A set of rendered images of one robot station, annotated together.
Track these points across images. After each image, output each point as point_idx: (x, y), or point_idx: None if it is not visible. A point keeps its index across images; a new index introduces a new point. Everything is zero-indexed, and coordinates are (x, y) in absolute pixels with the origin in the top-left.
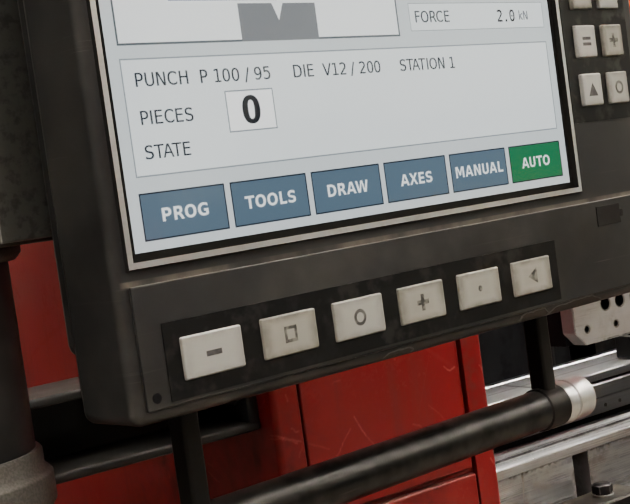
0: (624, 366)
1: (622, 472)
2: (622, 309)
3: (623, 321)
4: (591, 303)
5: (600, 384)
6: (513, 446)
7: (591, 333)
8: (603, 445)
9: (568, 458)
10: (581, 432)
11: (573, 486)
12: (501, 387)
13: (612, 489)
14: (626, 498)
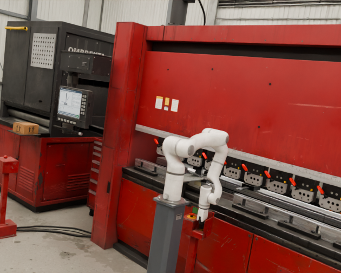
0: (203, 173)
1: (160, 173)
2: (163, 151)
3: (163, 153)
4: (159, 148)
5: None
6: None
7: (158, 152)
8: (158, 168)
9: (153, 166)
10: (161, 166)
11: (153, 170)
12: (192, 167)
13: (152, 171)
14: (151, 173)
